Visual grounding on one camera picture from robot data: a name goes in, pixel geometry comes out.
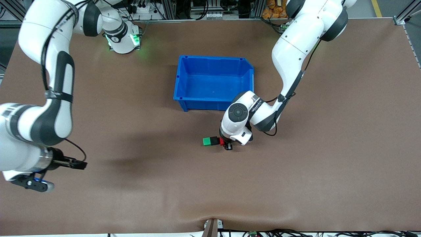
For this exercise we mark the brown table cover mat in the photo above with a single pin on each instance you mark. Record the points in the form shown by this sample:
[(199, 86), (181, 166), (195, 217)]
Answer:
[(197, 191)]

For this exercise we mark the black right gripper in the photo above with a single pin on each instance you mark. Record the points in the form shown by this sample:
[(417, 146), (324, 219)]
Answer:
[(58, 160)]

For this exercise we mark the metal clamp bracket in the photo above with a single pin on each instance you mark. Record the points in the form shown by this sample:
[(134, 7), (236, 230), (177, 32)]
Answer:
[(212, 227)]

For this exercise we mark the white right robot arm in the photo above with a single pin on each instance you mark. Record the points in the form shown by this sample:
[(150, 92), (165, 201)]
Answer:
[(56, 118)]

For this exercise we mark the white power strip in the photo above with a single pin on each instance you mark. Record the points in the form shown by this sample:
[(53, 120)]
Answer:
[(143, 8)]

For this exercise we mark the green cube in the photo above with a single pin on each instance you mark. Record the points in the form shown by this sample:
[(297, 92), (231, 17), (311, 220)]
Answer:
[(207, 142)]

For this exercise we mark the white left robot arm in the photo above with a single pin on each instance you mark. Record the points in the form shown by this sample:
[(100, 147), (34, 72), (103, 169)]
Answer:
[(292, 49)]

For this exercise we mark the blue plastic storage bin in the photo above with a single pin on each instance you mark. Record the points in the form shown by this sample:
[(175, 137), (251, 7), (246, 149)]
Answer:
[(207, 82)]

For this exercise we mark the small green connector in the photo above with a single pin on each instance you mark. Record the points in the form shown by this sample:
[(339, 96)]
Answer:
[(252, 233)]

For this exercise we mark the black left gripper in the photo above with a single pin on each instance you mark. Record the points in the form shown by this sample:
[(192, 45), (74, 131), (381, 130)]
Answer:
[(215, 140)]

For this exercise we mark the black cube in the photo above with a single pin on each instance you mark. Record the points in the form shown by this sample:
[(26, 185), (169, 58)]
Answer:
[(215, 141)]

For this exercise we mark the pile of orange packets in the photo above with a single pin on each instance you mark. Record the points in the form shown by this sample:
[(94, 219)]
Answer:
[(274, 10)]

